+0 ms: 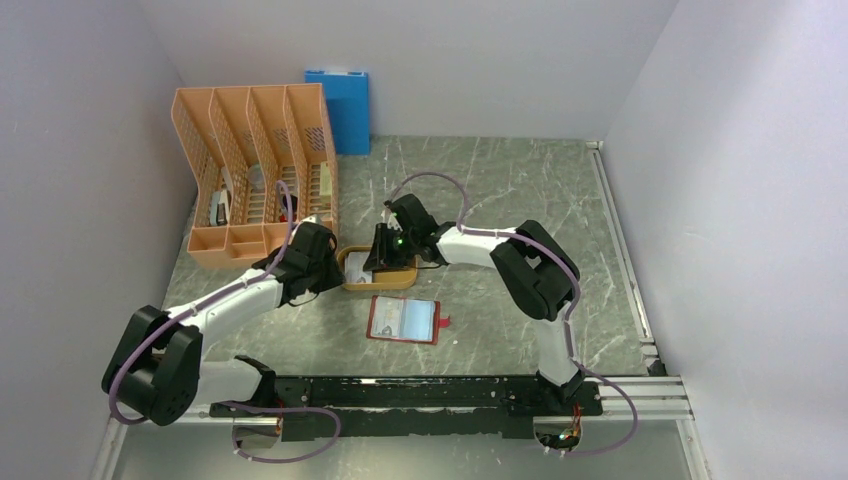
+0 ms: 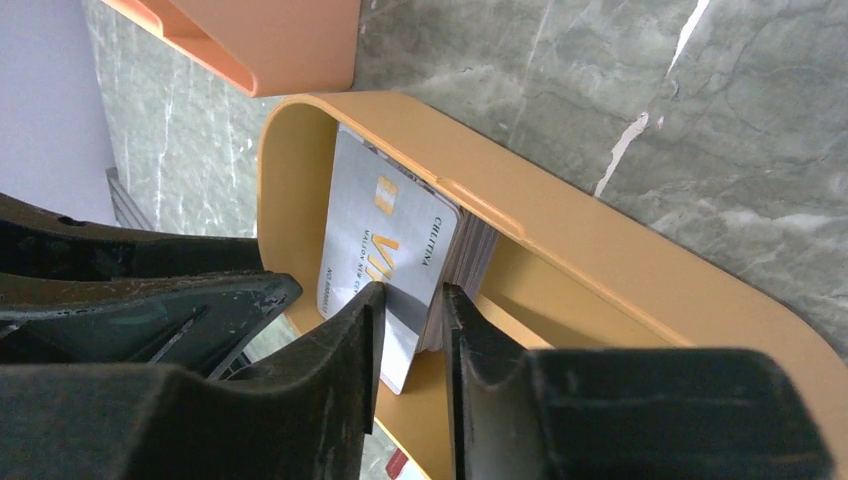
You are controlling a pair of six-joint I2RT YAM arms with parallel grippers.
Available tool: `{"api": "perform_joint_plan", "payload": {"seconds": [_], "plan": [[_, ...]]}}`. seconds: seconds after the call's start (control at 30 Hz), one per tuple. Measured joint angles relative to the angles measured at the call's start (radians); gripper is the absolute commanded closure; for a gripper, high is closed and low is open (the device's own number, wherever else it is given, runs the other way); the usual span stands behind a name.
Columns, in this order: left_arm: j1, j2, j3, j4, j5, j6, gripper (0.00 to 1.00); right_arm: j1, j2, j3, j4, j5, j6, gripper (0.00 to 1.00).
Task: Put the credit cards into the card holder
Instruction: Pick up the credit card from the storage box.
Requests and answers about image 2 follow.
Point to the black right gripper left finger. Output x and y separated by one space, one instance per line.
300 413

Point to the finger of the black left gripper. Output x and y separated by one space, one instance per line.
202 323
38 243

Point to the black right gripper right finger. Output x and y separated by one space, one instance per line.
620 413

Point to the red leather card holder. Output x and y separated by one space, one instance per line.
400 467

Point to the credit cards stack in tray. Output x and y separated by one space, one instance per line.
470 253

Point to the orange plastic file organizer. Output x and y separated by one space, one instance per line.
262 47

